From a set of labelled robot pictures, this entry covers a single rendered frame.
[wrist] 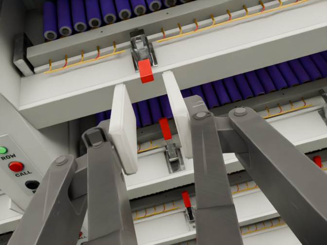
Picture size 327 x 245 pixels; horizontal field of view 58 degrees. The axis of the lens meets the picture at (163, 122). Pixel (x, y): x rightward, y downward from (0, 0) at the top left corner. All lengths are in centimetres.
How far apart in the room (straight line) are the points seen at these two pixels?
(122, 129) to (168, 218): 52
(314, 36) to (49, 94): 32
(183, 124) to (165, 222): 52
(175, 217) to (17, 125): 40
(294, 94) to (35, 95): 40
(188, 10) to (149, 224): 46
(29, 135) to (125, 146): 26
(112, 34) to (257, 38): 17
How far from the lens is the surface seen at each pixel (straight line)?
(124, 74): 35
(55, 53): 39
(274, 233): 86
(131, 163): 16
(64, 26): 42
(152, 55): 36
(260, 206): 67
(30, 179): 47
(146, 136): 50
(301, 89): 55
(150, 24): 37
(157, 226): 67
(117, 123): 16
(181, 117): 15
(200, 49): 36
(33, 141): 41
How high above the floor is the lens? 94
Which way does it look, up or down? 42 degrees down
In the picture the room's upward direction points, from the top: 16 degrees counter-clockwise
